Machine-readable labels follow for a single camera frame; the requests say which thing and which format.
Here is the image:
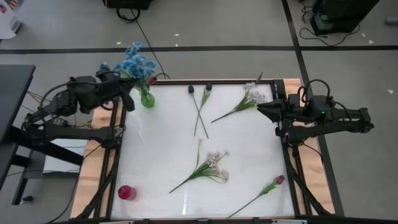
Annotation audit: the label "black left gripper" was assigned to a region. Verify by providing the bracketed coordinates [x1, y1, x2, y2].
[93, 75, 140, 112]

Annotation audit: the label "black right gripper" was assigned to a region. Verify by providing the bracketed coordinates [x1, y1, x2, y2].
[256, 93, 308, 125]

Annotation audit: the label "red tulip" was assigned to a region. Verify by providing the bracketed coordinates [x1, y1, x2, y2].
[226, 174, 285, 219]
[146, 75, 158, 91]

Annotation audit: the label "white flower bunch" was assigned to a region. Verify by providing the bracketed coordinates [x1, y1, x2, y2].
[210, 82, 267, 124]
[169, 150, 230, 194]

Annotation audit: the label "blue flower bunch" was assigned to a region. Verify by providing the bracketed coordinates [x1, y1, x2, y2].
[99, 41, 158, 94]

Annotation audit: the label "dark tulip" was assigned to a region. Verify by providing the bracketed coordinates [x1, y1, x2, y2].
[187, 85, 210, 139]

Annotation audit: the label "thin green stems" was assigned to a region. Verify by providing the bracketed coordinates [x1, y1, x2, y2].
[193, 83, 213, 137]

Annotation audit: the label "green glass vase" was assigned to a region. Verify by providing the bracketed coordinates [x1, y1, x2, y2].
[140, 88, 155, 109]

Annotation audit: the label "red glass vase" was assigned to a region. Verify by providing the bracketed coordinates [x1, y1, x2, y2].
[117, 184, 137, 201]

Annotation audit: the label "black box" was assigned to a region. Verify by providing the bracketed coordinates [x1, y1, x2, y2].
[102, 0, 155, 10]

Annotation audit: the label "white panel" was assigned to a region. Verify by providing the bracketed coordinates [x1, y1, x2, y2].
[42, 138, 88, 175]

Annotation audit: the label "wooden table board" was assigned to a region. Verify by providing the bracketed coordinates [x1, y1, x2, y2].
[70, 77, 336, 219]

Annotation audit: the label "dark desk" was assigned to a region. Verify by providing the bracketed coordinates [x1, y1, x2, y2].
[0, 64, 37, 190]

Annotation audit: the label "black cabinet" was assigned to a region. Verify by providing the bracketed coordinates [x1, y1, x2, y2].
[310, 0, 382, 35]

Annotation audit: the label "white cart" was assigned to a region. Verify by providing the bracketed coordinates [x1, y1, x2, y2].
[0, 0, 23, 40]

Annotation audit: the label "black floor cable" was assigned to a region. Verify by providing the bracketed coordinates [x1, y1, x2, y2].
[116, 6, 172, 80]

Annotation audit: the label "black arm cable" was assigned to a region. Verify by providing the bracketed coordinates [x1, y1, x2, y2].
[303, 78, 331, 103]

